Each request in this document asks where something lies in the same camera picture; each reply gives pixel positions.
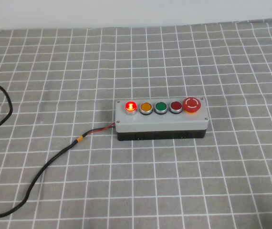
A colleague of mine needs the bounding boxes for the red illuminated push button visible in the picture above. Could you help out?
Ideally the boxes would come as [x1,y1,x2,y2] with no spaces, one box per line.
[124,101,138,116]

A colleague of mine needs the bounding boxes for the yellow push button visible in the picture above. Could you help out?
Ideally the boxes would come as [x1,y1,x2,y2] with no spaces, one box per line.
[139,102,154,116]

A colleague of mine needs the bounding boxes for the green push button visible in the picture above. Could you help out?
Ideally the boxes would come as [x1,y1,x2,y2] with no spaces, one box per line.
[154,101,168,115]

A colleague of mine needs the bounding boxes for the grey and black button box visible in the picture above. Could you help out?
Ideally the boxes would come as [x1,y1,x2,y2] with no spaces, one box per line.
[115,97,209,142]

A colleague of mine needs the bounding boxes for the dark red push button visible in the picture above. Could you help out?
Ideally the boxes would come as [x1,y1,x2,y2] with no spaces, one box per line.
[169,101,184,115]

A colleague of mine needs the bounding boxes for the red emergency stop mushroom button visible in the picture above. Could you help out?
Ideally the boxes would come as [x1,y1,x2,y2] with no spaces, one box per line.
[182,96,202,115]

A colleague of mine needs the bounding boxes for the grey white-checked tablecloth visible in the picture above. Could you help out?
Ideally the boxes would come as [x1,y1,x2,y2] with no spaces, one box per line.
[0,20,272,229]

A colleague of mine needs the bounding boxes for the black cable with red wire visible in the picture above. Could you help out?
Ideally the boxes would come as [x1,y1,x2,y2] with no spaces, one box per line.
[0,122,116,219]

